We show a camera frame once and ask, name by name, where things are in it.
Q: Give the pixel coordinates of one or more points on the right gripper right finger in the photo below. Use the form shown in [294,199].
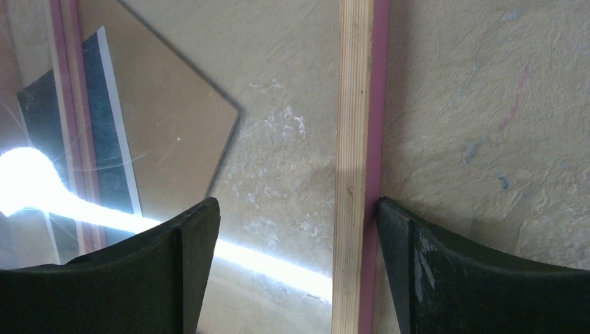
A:
[442,282]

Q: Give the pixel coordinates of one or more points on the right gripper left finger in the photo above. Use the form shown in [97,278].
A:
[153,282]

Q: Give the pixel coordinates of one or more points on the blue mountain photo print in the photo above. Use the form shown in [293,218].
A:
[39,104]

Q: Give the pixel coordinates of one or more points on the pink wooden photo frame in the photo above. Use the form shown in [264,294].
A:
[359,161]

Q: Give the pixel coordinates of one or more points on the brown cardboard backing board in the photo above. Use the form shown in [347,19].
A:
[171,125]

